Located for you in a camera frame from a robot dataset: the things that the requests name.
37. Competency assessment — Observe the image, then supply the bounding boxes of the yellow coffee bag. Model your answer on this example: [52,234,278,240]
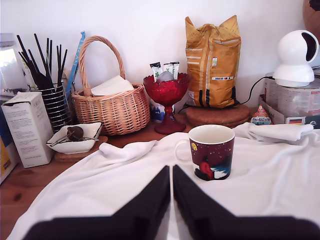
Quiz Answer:
[184,14,242,109]

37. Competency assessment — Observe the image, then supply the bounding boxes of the white cloth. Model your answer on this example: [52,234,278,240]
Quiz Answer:
[6,122,320,240]

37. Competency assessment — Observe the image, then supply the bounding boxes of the dark red picture mug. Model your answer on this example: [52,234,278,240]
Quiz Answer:
[174,124,236,182]

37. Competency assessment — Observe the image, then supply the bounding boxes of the blue and white mug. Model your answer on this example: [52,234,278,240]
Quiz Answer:
[149,98,167,123]

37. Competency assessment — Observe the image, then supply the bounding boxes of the white square dish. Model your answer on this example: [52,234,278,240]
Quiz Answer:
[45,121,103,155]

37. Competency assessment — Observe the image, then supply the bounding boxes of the square cork coaster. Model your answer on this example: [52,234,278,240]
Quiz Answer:
[53,135,109,163]

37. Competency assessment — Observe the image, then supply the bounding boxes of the metal tea strainer tongs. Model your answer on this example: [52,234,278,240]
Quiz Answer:
[48,125,100,147]

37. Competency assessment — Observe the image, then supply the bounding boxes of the small triangular red packet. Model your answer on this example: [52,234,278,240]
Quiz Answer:
[250,104,274,125]

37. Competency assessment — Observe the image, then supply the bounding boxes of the red glass goblet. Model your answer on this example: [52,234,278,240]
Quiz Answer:
[143,72,190,135]

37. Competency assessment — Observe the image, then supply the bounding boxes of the white folded napkin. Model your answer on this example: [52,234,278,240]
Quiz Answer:
[90,74,135,97]

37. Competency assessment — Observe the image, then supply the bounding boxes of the grey wrapped lump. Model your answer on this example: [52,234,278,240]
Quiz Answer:
[156,70,175,83]

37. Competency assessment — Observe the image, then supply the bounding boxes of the black striped utensil holder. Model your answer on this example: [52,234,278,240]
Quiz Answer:
[39,83,73,133]

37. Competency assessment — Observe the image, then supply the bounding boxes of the black and white sachet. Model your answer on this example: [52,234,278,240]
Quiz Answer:
[149,62,162,82]

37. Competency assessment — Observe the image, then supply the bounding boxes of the green and white sachet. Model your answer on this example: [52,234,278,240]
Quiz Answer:
[163,62,174,76]
[170,60,181,80]

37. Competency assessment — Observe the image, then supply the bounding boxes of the silver food can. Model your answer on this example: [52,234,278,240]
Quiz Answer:
[276,81,320,117]
[263,72,279,101]

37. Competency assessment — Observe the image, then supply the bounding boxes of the white carton box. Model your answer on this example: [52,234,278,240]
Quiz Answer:
[0,91,54,169]

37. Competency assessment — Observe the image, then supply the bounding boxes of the blue and yellow box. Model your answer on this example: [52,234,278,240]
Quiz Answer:
[0,104,18,186]

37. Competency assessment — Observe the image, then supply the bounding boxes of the blue long paper sleeve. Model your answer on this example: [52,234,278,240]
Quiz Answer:
[65,30,86,95]

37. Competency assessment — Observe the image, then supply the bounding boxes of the clear plastic bag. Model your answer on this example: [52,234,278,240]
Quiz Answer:
[0,33,38,97]

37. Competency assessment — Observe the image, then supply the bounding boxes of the cork globe on stand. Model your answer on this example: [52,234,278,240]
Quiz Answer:
[302,0,320,42]

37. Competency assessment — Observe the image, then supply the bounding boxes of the wicker basket with handle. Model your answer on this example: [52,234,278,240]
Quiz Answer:
[71,35,151,136]

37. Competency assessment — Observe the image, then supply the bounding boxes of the black power cable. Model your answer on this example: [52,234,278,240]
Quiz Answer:
[234,76,276,106]

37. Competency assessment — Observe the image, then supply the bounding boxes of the white security camera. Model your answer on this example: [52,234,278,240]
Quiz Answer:
[272,29,320,88]

